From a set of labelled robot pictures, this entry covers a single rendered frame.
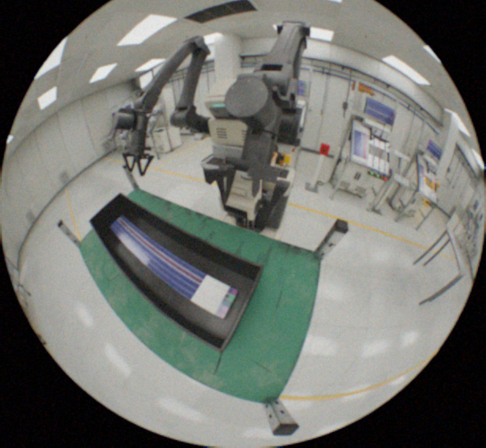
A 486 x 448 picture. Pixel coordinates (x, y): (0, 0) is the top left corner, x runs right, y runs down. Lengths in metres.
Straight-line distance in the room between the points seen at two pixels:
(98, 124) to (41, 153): 2.89
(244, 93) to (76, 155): 7.35
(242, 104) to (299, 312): 0.42
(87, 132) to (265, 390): 7.66
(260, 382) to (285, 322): 0.16
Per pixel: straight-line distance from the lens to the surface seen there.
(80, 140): 7.45
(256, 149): 0.24
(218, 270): 0.38
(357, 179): 2.71
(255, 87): 0.19
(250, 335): 0.37
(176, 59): 0.68
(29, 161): 7.60
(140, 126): 0.54
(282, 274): 0.40
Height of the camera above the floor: 1.32
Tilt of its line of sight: 43 degrees down
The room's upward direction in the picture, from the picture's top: straight up
